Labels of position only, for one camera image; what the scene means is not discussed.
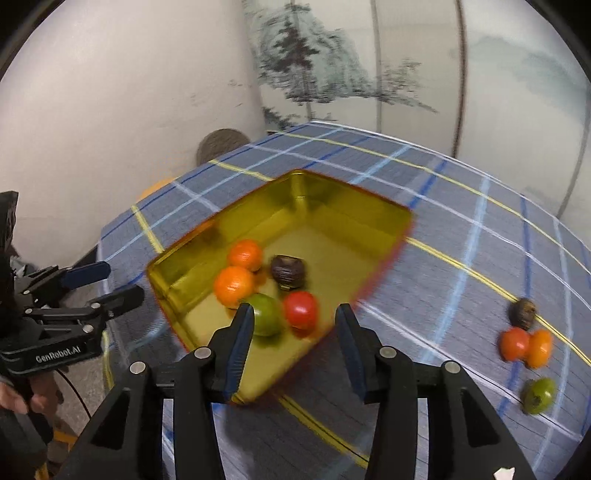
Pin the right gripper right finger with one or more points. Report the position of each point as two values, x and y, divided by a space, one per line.
467 438

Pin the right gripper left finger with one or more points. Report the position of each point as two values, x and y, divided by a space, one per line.
123 439

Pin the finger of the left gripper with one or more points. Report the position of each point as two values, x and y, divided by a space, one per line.
91 318
53 282

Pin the green tomato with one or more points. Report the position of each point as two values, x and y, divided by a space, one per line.
538 395
267 317

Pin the red tomato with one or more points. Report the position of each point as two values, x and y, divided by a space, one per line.
301 310
514 344

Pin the large mandarin orange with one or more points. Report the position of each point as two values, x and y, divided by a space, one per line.
232 285

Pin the smooth orange kumquat fruit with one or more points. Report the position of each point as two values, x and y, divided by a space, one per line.
540 349

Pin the dark passion fruit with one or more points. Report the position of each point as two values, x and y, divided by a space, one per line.
522 313
289 272

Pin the green tomato front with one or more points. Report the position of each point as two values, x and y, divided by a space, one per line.
267 317

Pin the dark passion fruit front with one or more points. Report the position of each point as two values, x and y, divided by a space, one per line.
289 272

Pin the person's left hand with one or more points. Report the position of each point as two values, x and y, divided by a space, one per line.
46 396

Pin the orange wooden stool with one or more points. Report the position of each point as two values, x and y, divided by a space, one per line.
155 190

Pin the red gold toffee tin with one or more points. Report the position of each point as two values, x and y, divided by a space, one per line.
296 247

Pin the round grey millstone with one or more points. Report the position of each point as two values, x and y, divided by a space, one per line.
218 143

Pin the painted folding screen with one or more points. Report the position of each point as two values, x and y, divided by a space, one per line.
491 83

